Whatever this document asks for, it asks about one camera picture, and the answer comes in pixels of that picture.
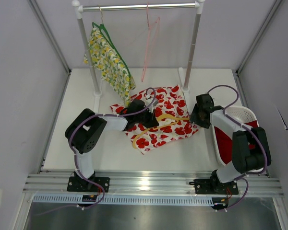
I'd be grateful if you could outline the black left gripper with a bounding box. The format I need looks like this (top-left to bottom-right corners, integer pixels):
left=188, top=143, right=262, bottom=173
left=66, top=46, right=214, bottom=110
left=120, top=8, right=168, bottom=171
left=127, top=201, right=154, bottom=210
left=134, top=107, right=158, bottom=129

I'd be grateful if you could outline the lemon print skirt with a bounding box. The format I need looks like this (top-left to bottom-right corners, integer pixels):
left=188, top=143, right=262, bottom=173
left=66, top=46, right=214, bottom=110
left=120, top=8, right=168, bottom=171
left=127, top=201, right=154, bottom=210
left=83, top=26, right=137, bottom=107

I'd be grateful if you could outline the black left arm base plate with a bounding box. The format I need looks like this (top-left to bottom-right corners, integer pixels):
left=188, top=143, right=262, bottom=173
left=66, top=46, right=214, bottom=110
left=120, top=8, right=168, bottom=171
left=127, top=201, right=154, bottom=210
left=67, top=175, right=110, bottom=193

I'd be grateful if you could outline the white plastic laundry basket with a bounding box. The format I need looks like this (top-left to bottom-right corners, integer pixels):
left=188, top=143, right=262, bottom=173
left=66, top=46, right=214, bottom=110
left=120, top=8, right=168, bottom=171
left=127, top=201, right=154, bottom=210
left=210, top=105, right=257, bottom=166

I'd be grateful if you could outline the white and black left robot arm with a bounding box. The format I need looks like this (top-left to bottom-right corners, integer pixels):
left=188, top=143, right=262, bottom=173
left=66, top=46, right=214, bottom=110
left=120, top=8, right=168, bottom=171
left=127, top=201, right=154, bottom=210
left=65, top=97, right=159, bottom=192

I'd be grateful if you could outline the green clothes hanger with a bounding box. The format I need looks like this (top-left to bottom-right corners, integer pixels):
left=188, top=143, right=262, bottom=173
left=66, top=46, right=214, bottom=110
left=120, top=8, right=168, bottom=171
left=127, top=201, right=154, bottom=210
left=91, top=5, right=137, bottom=89

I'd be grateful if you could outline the red poppy print skirt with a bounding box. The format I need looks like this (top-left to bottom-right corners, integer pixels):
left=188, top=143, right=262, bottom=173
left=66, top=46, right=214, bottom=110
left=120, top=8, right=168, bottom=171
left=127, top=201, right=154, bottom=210
left=109, top=84, right=200, bottom=155

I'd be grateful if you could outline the white and silver clothes rack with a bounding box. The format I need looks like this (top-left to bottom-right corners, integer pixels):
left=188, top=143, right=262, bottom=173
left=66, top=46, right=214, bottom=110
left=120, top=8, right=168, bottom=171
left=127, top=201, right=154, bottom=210
left=71, top=0, right=205, bottom=120

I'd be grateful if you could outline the red garment in basket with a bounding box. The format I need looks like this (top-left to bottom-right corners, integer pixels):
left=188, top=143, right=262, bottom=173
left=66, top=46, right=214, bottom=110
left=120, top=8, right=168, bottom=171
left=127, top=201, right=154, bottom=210
left=213, top=120, right=258, bottom=165

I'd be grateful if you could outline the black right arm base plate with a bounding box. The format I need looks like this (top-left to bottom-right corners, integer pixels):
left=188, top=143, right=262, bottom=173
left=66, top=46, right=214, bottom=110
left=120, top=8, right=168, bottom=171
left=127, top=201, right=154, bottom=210
left=189, top=179, right=239, bottom=195

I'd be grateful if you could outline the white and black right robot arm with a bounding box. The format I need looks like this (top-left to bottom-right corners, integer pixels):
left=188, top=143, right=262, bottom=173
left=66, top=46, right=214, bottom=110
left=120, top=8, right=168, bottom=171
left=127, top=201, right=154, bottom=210
left=190, top=93, right=272, bottom=194

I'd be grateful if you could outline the slotted grey cable duct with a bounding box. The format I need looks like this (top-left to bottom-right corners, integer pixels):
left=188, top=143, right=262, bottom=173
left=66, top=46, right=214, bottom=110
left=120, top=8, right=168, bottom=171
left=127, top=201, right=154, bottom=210
left=33, top=194, right=214, bottom=207

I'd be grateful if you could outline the yellow clothes hanger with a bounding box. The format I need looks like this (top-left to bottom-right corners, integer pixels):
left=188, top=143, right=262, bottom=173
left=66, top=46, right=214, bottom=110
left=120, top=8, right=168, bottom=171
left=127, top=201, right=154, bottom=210
left=132, top=113, right=191, bottom=150

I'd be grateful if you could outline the pink clothes hanger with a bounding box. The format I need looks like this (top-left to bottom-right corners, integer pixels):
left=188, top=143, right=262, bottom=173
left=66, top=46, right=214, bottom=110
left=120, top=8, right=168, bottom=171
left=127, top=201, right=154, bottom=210
left=141, top=2, right=160, bottom=82

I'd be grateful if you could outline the aluminium mounting rail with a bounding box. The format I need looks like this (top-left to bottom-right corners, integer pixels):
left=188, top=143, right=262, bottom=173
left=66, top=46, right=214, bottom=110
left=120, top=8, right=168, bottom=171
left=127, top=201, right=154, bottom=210
left=23, top=171, right=284, bottom=197

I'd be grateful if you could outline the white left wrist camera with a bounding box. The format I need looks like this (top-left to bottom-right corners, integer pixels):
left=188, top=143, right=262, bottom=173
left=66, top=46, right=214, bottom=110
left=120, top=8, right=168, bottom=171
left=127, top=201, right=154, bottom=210
left=144, top=95, right=158, bottom=113

